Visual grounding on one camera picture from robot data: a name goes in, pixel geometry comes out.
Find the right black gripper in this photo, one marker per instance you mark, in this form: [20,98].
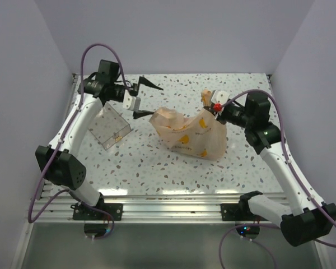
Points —
[220,117]

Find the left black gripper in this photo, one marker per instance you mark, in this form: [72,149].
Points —
[143,81]

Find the orange translucent plastic bag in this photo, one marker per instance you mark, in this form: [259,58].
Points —
[199,136]

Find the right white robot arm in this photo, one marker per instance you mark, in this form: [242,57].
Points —
[307,217]

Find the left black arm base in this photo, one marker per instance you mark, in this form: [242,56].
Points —
[103,211]

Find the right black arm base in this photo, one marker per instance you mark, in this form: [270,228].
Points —
[240,211]

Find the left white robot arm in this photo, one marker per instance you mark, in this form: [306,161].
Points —
[58,160]

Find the clear plastic tray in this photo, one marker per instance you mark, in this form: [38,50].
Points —
[109,127]

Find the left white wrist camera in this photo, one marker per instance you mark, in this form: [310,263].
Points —
[131,102]

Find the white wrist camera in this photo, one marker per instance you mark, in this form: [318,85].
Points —
[218,100]
[131,102]

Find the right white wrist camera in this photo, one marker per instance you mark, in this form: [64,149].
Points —
[218,100]

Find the aluminium mounting rail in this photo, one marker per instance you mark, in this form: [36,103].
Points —
[157,209]

